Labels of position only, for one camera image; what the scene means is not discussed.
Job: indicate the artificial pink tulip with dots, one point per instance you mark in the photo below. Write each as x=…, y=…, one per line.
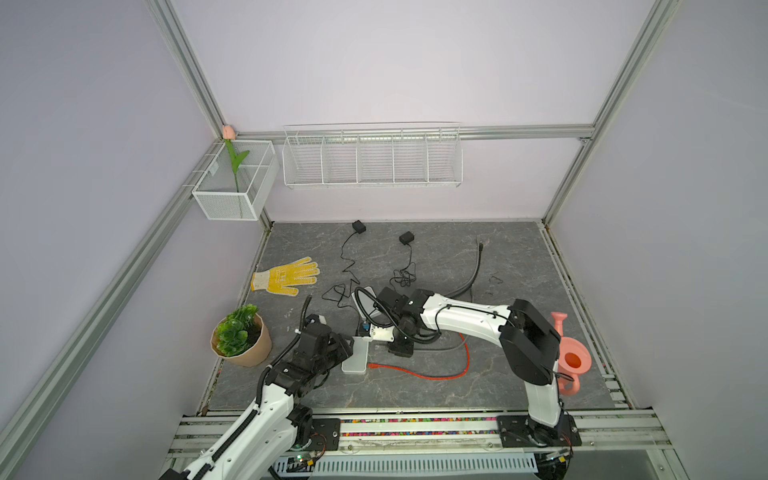
x=229, y=135

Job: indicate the yellow work glove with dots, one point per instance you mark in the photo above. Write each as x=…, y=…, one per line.
x=285, y=280

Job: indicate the white network switch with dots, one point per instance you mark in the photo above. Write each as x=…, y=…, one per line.
x=363, y=300
x=357, y=363

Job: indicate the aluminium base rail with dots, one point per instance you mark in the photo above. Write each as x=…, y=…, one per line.
x=431, y=443

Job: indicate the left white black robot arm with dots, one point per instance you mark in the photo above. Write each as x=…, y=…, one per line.
x=275, y=421

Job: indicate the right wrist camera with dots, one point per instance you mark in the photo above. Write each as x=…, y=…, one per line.
x=374, y=333

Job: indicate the pink watering can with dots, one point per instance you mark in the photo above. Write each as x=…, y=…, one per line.
x=574, y=360

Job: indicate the green potted plant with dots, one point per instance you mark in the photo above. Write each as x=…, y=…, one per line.
x=242, y=338

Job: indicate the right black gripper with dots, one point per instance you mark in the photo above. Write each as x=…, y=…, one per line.
x=403, y=350

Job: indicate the small white mesh basket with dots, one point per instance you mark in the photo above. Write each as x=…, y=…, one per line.
x=215, y=190

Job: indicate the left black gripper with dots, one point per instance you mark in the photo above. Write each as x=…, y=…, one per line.
x=343, y=350

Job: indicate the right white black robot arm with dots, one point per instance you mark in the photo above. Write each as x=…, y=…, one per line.
x=530, y=343

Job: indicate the long white wire basket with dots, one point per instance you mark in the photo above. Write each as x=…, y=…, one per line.
x=373, y=155

